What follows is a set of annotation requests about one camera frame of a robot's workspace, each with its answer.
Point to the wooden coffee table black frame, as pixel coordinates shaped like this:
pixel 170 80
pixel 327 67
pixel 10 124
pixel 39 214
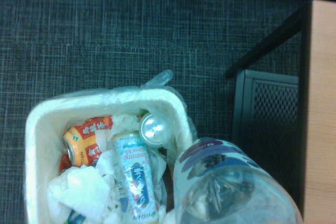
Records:
pixel 323 103

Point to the white trash bin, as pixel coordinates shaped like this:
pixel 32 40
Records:
pixel 157 78
pixel 39 134

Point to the clear plastic bottle purple label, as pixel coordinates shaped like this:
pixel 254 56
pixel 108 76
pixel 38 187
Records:
pixel 223 182

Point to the silver can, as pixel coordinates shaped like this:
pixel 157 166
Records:
pixel 153 129

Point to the black mesh metal cabinet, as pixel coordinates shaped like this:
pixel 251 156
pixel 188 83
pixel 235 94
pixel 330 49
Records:
pixel 273 103

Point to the crumpled white tissue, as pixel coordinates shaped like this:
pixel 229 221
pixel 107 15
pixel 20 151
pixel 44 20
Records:
pixel 78 190

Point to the orange tea can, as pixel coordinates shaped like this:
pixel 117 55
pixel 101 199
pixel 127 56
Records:
pixel 84 140

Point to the jasmine green tea can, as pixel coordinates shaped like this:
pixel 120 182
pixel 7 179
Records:
pixel 134 171

